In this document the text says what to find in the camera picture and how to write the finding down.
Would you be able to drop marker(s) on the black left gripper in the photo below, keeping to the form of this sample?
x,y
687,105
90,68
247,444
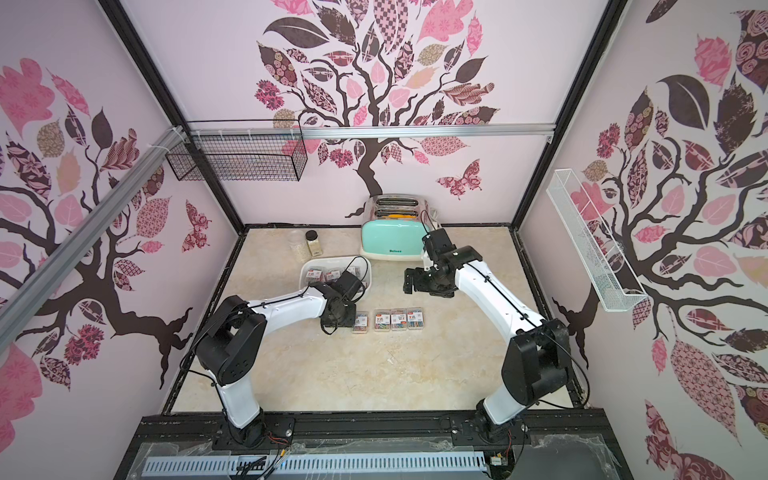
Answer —
x,y
349,321

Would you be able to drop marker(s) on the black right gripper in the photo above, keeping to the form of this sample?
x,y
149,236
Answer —
x,y
414,281

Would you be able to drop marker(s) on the paper clip box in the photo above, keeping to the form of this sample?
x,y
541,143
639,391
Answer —
x,y
415,319
398,319
361,323
382,320

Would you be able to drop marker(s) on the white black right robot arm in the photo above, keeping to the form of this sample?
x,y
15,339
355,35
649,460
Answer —
x,y
537,361

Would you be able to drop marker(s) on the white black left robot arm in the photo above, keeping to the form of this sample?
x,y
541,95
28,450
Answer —
x,y
228,344

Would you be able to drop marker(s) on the white plastic storage box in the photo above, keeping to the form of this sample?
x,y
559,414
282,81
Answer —
x,y
318,268

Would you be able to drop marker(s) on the mint green toaster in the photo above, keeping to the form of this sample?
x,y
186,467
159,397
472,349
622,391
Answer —
x,y
394,226

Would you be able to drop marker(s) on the black-lidded spice jar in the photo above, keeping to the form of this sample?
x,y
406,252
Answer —
x,y
313,243

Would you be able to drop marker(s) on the clear plastic jar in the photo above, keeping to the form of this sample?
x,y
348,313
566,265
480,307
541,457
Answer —
x,y
298,246

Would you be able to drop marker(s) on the black wire wall basket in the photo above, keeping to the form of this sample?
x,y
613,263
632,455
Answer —
x,y
270,150

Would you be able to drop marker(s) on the white wire wall basket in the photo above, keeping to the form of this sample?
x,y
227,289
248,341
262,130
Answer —
x,y
581,208

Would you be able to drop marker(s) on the white slotted cable duct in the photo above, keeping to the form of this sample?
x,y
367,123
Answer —
x,y
312,465

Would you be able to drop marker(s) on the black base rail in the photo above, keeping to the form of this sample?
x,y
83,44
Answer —
x,y
542,444

